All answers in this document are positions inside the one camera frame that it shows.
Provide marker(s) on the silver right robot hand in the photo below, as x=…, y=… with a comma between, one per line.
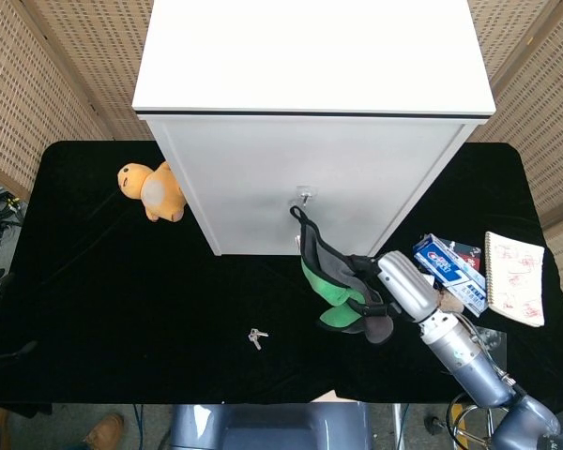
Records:
x=406, y=281

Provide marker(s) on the green and grey cloth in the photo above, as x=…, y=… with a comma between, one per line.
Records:
x=314, y=253

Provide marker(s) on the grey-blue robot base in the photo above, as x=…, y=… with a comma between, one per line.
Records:
x=272, y=429

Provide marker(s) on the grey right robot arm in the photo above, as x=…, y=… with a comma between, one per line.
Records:
x=474, y=370

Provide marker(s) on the blue toothpaste box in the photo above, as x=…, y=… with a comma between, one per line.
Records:
x=450, y=269

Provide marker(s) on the dark red small box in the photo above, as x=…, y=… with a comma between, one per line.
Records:
x=464, y=255

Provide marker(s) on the dark glossy card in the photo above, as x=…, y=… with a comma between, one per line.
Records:
x=492, y=340

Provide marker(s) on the spiral notebook with red drawings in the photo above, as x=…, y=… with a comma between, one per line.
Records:
x=516, y=276

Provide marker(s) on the black velvet tablecloth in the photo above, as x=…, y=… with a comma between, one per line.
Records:
x=122, y=281

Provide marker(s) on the tan cardboard piece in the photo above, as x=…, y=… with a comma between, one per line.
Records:
x=330, y=397

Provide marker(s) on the silver key bunch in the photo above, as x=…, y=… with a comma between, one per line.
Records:
x=253, y=335

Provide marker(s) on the yellow plush toy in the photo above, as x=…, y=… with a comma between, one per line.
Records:
x=159, y=187

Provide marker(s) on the woven rattan folding screen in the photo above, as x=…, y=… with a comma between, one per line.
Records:
x=51, y=70
x=535, y=94

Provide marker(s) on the white cabinet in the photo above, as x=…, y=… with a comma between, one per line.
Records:
x=309, y=61

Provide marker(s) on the chrome stool frame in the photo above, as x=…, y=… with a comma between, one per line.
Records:
x=469, y=422

